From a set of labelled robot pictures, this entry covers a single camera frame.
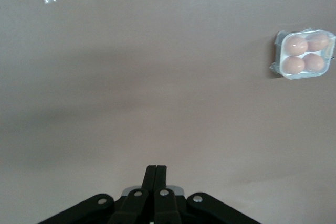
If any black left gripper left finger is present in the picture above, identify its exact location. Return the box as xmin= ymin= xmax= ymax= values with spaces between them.
xmin=39 ymin=165 xmax=158 ymax=224

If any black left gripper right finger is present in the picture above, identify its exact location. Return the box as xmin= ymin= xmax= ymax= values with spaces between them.
xmin=153 ymin=165 xmax=257 ymax=224

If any light brown egg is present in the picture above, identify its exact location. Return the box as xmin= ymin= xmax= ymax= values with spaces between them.
xmin=282 ymin=55 xmax=306 ymax=74
xmin=285 ymin=36 xmax=309 ymax=56
xmin=303 ymin=52 xmax=325 ymax=73
xmin=306 ymin=34 xmax=329 ymax=52

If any clear plastic egg box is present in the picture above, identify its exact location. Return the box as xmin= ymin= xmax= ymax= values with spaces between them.
xmin=269 ymin=27 xmax=336 ymax=81

